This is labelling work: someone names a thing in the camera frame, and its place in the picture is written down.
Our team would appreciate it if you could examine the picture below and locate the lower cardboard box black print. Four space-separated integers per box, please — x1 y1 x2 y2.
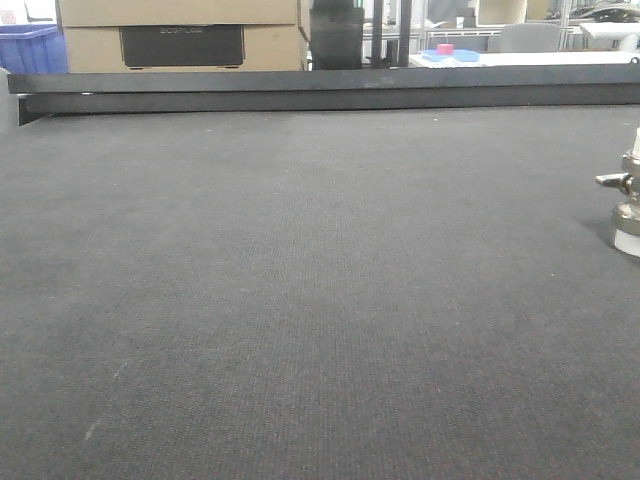
64 25 307 73

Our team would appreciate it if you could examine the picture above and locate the upper cardboard box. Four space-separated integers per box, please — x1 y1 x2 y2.
58 0 309 27

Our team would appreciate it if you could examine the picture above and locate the black cylindrical bin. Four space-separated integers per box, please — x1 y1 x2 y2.
310 1 365 71

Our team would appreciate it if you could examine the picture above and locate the blue tray with red item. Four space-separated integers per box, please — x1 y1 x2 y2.
420 43 481 63

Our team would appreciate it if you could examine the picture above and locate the grey office chair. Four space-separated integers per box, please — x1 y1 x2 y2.
487 23 561 53

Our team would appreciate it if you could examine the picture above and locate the blue plastic crate background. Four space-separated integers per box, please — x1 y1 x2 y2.
1 23 68 74

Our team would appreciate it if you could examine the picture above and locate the black conveyor side rail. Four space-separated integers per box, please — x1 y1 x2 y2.
6 63 639 117

